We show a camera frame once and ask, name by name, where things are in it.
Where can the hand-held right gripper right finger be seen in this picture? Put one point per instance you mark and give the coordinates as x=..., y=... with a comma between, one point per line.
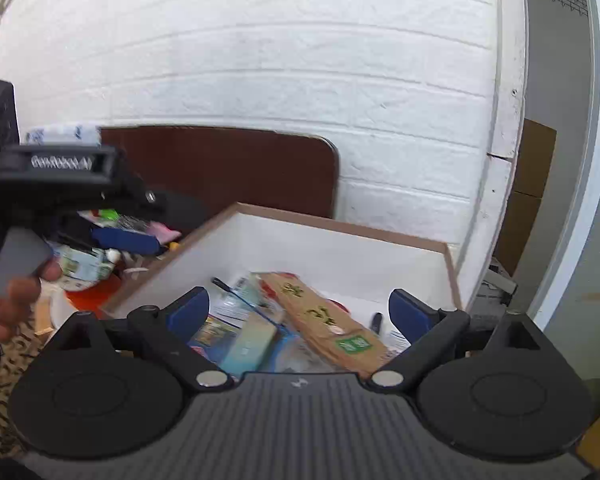
x=410, y=312

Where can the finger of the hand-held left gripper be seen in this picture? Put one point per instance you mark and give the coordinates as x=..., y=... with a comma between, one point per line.
x=180, y=212
x=125, y=242

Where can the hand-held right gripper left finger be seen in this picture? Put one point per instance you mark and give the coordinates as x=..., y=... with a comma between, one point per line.
x=190, y=310

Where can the white tube blue print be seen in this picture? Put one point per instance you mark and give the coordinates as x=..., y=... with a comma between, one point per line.
x=396, y=340

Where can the brown cardboard box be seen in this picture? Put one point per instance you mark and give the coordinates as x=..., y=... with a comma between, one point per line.
x=330, y=255

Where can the person's left hand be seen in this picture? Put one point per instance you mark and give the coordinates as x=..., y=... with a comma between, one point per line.
x=10, y=310

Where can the black white striped packet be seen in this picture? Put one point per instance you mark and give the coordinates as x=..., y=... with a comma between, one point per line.
x=127, y=221

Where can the pink small packet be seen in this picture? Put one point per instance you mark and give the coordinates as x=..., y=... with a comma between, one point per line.
x=162, y=232

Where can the green small packet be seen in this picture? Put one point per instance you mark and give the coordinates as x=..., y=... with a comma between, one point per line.
x=109, y=215

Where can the white green tube yellow cap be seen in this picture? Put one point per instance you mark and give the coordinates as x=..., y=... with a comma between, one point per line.
x=172, y=246

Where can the black marker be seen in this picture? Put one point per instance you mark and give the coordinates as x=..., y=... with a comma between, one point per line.
x=376, y=321

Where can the clear blue printed plastic bag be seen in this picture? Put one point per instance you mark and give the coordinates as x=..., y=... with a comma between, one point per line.
x=65, y=132

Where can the silver green printed packet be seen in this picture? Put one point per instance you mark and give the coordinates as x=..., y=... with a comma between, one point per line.
x=80, y=265

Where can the orange red ribbed packet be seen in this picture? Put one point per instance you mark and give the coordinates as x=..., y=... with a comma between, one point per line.
x=92, y=297

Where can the dark brown wooden board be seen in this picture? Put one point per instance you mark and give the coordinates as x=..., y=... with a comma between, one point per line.
x=230, y=170

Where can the mint green box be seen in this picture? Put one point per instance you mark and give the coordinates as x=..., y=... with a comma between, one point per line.
x=247, y=345

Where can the brown paper packet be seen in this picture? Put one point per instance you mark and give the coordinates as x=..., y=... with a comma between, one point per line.
x=325, y=320

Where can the tan cardboard carton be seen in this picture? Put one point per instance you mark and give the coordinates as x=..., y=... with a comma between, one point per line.
x=530, y=185

